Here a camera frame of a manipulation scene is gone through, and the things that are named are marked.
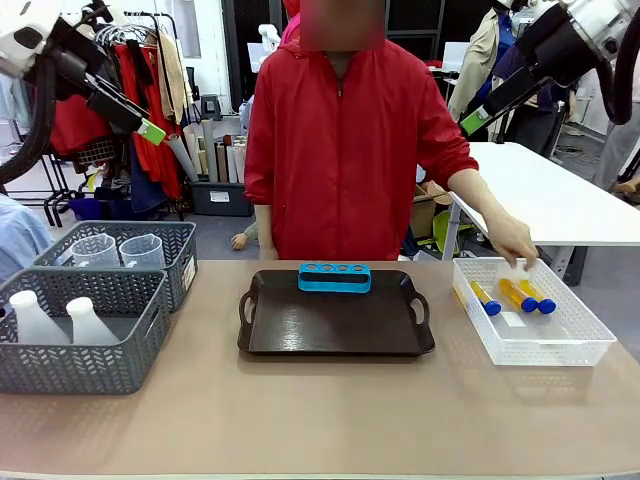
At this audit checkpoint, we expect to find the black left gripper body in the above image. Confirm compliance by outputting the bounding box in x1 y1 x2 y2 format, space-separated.
45 18 110 100

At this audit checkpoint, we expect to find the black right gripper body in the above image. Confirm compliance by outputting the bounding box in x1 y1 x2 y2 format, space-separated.
515 4 602 89

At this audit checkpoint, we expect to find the clear plastic measuring beaker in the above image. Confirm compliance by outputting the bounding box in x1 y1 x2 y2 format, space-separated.
69 234 121 269
119 234 167 270

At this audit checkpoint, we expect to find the orange tube with blue cap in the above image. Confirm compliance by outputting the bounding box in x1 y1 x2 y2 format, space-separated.
469 280 503 318
519 279 558 315
498 277 539 314

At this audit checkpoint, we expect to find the white plastic conical flask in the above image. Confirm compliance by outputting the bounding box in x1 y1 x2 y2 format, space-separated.
8 290 71 347
65 296 122 347

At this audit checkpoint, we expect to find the person's right forearm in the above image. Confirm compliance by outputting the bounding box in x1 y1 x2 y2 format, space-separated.
254 203 280 262

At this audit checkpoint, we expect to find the person's left forearm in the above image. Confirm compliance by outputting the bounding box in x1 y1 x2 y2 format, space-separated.
447 168 517 237

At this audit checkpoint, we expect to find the person's left hand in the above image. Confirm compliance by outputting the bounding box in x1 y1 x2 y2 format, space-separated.
486 214 541 273

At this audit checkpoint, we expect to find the long red hanging dress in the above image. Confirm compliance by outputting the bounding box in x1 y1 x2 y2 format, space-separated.
112 42 185 200

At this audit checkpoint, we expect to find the mannequin with navy garment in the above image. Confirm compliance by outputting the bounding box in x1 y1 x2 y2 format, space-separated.
492 44 577 157

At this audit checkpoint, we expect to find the slanted grey paper roll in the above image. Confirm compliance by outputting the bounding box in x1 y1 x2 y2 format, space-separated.
165 133 201 183

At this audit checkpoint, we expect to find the red hanging jacket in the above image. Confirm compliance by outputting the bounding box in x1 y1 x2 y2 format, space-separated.
48 93 115 157

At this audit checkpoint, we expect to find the mannequin with beige coat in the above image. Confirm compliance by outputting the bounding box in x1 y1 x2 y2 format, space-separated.
446 6 517 125

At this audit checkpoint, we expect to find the blue denim garment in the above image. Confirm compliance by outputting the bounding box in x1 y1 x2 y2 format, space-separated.
129 143 170 215

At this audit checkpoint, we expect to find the tall grey paper roll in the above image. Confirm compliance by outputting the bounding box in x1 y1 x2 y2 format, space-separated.
200 117 220 184

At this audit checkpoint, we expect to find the beige hanging garment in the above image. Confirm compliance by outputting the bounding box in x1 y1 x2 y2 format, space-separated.
156 30 190 127

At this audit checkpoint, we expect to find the black step stool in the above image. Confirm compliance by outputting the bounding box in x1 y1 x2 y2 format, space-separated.
200 93 224 122

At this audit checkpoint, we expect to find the brown paper roll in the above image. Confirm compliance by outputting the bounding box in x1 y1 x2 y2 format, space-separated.
215 142 230 184

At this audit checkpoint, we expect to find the white paper roll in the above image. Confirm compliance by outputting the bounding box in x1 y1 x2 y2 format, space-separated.
232 146 248 185

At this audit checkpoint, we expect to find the grey storage bin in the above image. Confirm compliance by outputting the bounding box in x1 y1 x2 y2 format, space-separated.
188 180 255 218

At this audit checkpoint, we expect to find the white background table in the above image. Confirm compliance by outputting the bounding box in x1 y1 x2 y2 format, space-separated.
414 141 640 248

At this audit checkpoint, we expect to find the bystander in grey trousers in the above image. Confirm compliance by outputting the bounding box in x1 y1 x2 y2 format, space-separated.
593 64 640 194

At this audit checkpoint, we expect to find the black metal clothes rack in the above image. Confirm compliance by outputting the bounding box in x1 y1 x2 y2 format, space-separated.
42 10 187 229

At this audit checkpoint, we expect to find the grey woven plastic basket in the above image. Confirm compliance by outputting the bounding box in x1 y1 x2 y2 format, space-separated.
32 220 199 314
0 267 173 397

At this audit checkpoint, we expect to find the cardboard box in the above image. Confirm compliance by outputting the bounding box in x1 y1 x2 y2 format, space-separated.
411 181 453 240

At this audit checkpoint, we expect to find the lime green plastic object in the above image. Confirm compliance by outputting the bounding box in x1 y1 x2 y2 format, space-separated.
431 209 475 252

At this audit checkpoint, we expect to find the light blue cloth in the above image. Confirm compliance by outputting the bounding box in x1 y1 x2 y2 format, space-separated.
0 193 57 285

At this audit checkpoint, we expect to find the person in red jacket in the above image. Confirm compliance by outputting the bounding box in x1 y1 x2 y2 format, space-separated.
243 0 480 262

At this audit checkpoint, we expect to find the blue test tube rack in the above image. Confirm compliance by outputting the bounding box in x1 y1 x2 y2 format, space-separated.
297 261 374 296

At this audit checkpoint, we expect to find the white perforated plastic basket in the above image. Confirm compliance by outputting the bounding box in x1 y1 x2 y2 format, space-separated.
452 256 618 368

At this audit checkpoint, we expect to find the dark brown serving tray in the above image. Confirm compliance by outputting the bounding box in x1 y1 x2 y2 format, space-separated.
237 269 436 358

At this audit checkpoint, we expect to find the black right arm hose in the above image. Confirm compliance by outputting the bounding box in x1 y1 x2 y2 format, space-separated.
595 24 640 127

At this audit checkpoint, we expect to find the black arm hose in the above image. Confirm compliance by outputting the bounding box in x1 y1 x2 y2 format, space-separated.
595 24 640 127
0 53 57 185

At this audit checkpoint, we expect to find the black left arm hose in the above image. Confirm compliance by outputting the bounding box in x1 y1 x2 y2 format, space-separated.
0 53 57 185

